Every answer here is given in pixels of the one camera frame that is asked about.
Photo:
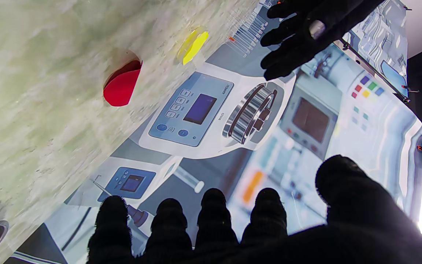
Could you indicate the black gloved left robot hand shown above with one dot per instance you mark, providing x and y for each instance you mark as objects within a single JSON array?
[{"x": 306, "y": 36}]

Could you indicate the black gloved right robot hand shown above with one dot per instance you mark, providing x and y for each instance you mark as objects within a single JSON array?
[{"x": 361, "y": 234}]

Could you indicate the clear culture dish yellow lid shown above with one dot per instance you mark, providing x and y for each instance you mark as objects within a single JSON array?
[{"x": 196, "y": 46}]

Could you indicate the red round filter paper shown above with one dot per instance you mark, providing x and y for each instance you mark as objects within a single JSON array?
[{"x": 121, "y": 88}]

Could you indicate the printed side backdrop poster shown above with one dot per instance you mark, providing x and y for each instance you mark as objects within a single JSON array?
[{"x": 383, "y": 40}]

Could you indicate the printed laboratory backdrop poster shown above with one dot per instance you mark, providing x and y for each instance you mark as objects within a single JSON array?
[{"x": 306, "y": 146}]

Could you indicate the black backdrop frame pole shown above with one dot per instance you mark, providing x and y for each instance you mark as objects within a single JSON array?
[{"x": 376, "y": 69}]

